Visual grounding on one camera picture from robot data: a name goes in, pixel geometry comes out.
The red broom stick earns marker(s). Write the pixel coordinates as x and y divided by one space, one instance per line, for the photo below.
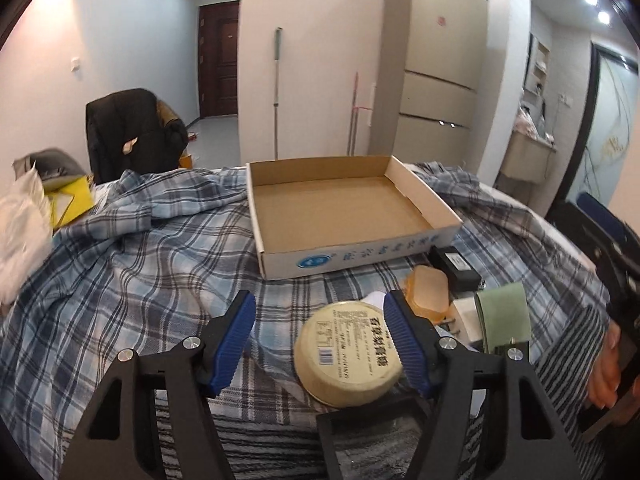
354 117

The person's right hand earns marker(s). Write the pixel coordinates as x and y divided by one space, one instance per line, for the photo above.
605 374

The cardboard tray box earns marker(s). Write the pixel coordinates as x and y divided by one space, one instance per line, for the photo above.
325 214

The green leather pouch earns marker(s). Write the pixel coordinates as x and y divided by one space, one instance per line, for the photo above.
504 317

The beige refrigerator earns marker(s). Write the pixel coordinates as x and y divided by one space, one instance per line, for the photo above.
431 58

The beige sink cabinet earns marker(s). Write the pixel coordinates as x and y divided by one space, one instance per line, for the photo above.
527 159

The white square box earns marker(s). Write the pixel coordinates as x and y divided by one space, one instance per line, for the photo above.
464 322

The dark red door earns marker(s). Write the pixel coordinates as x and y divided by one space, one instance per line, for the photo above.
218 38

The black box with label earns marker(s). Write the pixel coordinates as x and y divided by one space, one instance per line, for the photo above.
461 276

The white plastic bag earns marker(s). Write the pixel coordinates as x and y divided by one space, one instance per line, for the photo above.
26 233

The grey striped towel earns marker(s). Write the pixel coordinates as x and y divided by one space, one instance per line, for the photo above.
377 440

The round cream tin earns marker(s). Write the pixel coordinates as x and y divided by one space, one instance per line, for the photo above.
344 355

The blue plaid cloth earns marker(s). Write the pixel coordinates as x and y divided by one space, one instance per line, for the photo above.
167 253

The mop with metal handle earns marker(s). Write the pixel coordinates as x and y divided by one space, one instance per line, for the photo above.
276 90

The chair with black jacket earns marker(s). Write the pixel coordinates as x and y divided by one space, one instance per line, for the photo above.
133 130

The orange translucent soap box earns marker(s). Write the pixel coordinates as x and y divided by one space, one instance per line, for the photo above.
427 293

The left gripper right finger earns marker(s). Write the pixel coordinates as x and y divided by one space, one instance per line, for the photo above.
523 437

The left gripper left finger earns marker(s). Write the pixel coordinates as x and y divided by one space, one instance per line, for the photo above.
117 436

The yellow bag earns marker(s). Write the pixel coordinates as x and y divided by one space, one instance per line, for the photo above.
70 202

